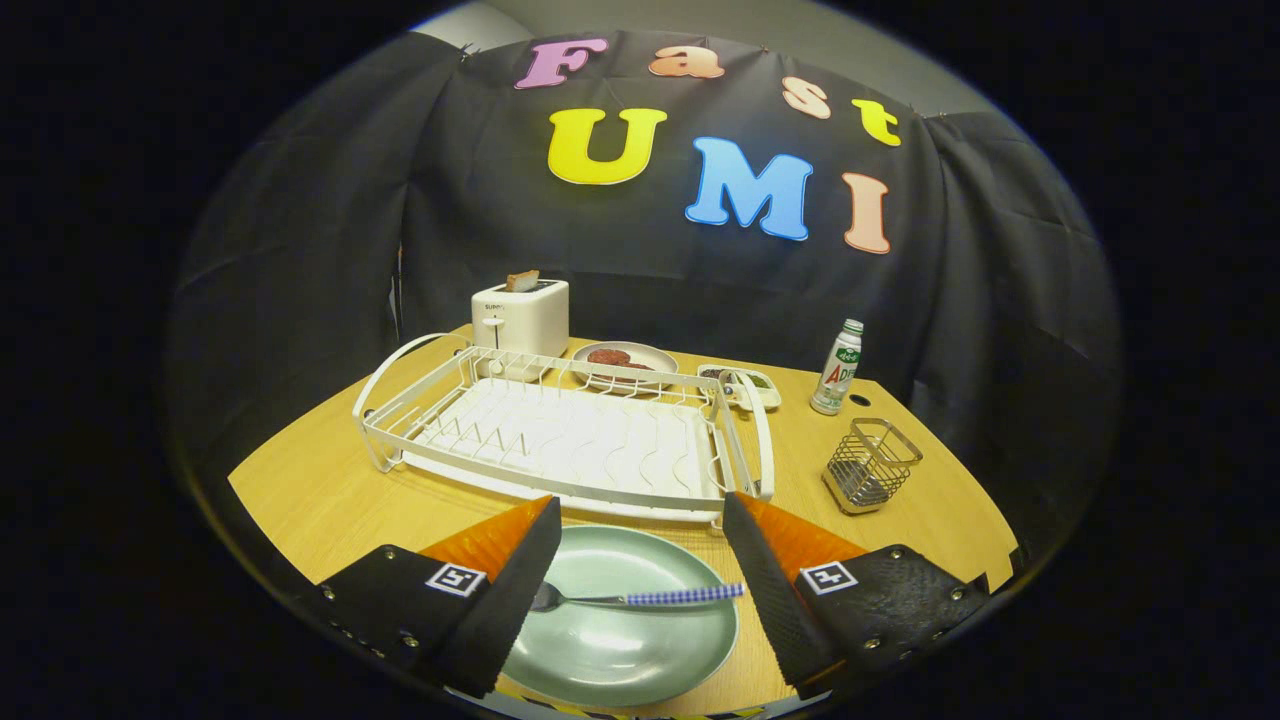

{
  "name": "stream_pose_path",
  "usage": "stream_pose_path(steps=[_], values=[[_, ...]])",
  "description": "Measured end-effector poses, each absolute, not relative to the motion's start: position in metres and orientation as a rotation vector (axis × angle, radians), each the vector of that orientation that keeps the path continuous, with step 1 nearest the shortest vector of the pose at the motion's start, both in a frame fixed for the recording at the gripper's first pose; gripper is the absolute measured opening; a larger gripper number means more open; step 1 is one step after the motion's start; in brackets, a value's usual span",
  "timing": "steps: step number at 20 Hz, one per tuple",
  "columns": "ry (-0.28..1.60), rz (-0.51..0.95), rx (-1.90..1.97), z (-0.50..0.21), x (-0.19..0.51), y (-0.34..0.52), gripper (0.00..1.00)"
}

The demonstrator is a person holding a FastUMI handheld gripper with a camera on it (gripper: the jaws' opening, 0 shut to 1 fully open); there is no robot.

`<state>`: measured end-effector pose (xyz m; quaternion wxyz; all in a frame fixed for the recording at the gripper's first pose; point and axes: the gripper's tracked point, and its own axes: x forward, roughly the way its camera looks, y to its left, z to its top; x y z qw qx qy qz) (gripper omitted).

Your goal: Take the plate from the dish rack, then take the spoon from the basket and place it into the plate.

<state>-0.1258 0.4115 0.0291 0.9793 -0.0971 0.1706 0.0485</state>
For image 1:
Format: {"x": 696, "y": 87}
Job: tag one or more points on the pale green plate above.
{"x": 620, "y": 650}

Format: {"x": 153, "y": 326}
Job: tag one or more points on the white divided dish with beans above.
{"x": 770, "y": 398}

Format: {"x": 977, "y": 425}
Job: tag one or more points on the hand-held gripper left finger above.
{"x": 500, "y": 615}

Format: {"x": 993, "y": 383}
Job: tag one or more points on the beige plate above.
{"x": 658, "y": 356}

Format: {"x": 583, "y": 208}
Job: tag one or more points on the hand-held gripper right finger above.
{"x": 775, "y": 600}

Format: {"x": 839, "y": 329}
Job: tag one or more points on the red meat piece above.
{"x": 608, "y": 357}
{"x": 638, "y": 367}

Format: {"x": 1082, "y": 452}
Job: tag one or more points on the white toaster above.
{"x": 530, "y": 320}

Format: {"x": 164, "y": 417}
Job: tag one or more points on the white bottle with green label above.
{"x": 835, "y": 375}

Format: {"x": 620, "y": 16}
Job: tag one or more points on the black backdrop cloth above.
{"x": 300, "y": 250}

